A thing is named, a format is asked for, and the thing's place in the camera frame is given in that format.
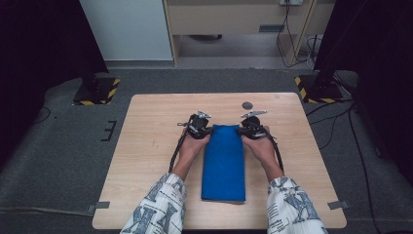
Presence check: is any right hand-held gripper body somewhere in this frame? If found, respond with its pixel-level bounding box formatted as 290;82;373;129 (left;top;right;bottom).
241;109;271;140

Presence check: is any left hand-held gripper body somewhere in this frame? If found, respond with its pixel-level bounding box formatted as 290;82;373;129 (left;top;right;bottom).
187;110;213;140

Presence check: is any right hand-held gripper black cable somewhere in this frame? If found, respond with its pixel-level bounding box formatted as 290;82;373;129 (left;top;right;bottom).
264;128;285;174

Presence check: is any thin black looped floor cable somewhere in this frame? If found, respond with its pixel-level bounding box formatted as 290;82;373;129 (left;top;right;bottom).
32;106;53;125

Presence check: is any person's right hand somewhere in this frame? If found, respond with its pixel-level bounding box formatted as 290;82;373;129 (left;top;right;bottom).
242;126;279;172

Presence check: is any grey tape strip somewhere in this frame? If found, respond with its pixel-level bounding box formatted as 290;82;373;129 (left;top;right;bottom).
327;200;352;211
87;201;111;215

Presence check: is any black stand with striped base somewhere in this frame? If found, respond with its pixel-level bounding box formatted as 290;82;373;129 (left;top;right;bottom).
294;58;345;105
71;58;121;106

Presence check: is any black curtain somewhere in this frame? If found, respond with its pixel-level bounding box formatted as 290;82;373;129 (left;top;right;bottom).
0;0;110;170
313;0;413;178

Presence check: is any person's left hand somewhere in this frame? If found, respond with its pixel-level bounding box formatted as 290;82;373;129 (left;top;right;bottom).
176;128;212;168

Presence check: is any light wooden desk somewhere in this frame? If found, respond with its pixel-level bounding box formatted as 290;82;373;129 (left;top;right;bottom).
162;0;337;66

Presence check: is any hand-held gripper black cable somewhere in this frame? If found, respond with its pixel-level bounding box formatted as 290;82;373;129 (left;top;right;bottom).
264;128;285;174
168;121;196;174

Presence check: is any blue fleece towel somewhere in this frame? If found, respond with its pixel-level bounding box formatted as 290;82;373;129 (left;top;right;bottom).
200;124;246;203

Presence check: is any left hand-held gripper black cable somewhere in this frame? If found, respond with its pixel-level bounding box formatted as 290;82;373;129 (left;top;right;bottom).
168;121;196;174

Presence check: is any white panel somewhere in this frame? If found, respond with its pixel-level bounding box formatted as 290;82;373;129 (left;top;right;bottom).
79;0;173;62

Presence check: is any long black floor cable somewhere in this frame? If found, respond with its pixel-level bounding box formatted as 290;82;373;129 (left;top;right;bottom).
347;105;376;234

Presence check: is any black cable from socket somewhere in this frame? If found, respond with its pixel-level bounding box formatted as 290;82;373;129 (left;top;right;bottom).
275;3;315;69

